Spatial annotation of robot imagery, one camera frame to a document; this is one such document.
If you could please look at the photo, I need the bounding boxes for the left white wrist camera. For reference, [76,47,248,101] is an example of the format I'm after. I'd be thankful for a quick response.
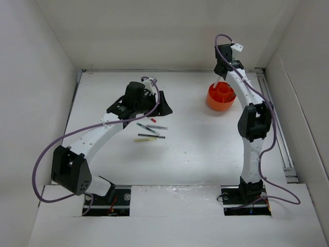
[141,76,157,94]

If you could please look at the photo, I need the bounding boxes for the orange round organizer container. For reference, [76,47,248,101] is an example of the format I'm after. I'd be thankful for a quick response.
[206,81,236,112]

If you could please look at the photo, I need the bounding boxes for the black slim pen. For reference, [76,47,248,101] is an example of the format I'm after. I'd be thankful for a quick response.
[138,133,166,139]

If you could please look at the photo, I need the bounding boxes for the yellow highlighter pen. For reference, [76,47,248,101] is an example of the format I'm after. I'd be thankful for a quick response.
[134,137,157,142]

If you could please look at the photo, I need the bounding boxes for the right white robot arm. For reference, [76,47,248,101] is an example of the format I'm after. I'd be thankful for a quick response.
[214,44,272,204]

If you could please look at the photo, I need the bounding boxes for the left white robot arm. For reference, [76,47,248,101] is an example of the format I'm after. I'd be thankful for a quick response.
[51,77,173,204]

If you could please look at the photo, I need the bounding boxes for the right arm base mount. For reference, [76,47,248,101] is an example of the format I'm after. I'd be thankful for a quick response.
[217,186,271,216]

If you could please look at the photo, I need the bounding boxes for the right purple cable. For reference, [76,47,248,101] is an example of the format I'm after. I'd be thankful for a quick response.
[214,33,301,209]

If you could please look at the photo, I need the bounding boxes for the purple cable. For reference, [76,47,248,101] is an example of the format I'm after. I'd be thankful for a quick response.
[31,76,165,216]
[214,33,301,209]

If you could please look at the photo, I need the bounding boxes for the green black pen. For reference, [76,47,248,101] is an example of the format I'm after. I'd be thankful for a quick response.
[136,122,156,133]

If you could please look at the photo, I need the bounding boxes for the grey purple pen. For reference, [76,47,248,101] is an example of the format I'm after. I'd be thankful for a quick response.
[146,125,169,130]

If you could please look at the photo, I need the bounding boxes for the black handled scissors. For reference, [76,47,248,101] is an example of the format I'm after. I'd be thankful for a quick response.
[226,93,236,101]

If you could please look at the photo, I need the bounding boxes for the back aluminium rail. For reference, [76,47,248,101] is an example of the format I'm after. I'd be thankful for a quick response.
[82,69,213,73]

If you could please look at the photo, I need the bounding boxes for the right aluminium rail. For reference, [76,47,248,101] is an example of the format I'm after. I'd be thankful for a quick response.
[255,68,300,184]

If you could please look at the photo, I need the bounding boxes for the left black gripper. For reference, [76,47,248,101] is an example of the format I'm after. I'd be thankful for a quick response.
[135,91,172,117]

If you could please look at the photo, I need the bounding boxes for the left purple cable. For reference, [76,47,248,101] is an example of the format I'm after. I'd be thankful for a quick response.
[31,76,165,216]

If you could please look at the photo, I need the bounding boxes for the aluminium rail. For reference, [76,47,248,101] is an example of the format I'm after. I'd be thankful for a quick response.
[255,68,300,184]
[82,69,213,73]

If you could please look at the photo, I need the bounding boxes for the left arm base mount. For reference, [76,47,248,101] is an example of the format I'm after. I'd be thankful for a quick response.
[82,185,132,217]

